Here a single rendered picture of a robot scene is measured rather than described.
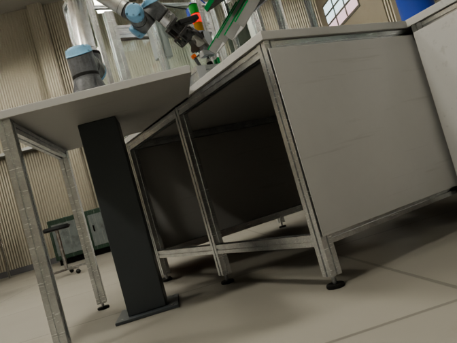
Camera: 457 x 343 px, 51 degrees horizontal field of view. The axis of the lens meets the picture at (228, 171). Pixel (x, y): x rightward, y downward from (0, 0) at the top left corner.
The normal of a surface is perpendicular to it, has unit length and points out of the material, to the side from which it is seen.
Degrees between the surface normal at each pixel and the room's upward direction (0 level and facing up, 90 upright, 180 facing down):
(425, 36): 90
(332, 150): 90
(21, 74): 90
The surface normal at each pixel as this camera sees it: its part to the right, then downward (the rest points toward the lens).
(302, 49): 0.49, -0.18
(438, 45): -0.83, 0.21
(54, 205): 0.11, -0.08
